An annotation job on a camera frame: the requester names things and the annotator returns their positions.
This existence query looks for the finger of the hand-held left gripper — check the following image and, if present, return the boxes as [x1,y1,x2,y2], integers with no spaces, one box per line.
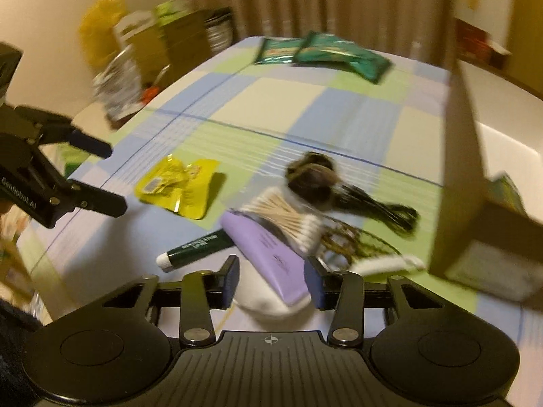
[0,105,113,159]
[59,178,129,219]

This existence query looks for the light green printed packet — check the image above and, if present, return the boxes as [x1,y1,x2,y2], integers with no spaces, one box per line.
[487,173,527,213]

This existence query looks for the white sock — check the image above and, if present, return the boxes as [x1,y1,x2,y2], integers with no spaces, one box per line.
[233,253,428,318]

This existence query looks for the brown velvet scrunchie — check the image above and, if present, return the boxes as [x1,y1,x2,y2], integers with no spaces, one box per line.
[283,150,341,213]

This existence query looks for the plaid bed sheet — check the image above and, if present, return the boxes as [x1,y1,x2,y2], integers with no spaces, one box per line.
[17,34,543,350]

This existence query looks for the clear plastic bag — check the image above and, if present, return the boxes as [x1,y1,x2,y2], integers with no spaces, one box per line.
[92,49,144,129]

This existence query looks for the dark green tube white cap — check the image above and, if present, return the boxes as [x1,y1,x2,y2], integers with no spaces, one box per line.
[156,229,232,273]

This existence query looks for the leopard print hair claw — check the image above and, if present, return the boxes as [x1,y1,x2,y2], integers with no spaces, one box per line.
[316,219,403,271]

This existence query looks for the black cable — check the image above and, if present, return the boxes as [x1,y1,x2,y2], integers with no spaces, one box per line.
[334,181,422,235]

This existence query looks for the plain brown cardboard box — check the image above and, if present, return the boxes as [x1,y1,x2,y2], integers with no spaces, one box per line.
[159,8,213,74]

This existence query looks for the dark striped item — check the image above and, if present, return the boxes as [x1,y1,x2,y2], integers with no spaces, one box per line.
[205,7,237,54]

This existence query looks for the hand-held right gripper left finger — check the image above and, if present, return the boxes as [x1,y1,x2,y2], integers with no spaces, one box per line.
[99,255,241,346]

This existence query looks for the red box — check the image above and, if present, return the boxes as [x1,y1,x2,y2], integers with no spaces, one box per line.
[454,16,515,67]

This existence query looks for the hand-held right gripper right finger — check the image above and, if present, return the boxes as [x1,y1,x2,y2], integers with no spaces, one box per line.
[304,255,431,346]

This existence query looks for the green and white carton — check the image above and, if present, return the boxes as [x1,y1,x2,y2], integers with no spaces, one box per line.
[154,0,194,25]

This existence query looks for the cardboard box white hang tab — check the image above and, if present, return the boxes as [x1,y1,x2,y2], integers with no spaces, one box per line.
[111,11,171,86]

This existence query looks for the dark green snack packet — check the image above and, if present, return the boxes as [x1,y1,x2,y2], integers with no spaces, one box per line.
[292,31,366,69]
[343,50,394,85]

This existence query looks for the yellow plastic bag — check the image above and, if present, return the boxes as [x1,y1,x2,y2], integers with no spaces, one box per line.
[78,0,129,69]

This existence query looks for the yellow packet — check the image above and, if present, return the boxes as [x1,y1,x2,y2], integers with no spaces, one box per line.
[133,155,226,221]

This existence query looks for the cotton swabs pack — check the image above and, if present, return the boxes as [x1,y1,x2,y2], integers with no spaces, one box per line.
[239,186,324,256]

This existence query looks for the green packet cream picture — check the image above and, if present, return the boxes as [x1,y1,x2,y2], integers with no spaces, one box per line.
[254,37,307,67]

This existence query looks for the beige curtain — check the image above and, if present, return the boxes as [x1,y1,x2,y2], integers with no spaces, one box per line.
[170,0,464,69]

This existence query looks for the purple tube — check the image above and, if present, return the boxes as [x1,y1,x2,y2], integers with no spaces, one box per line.
[220,210,313,306]

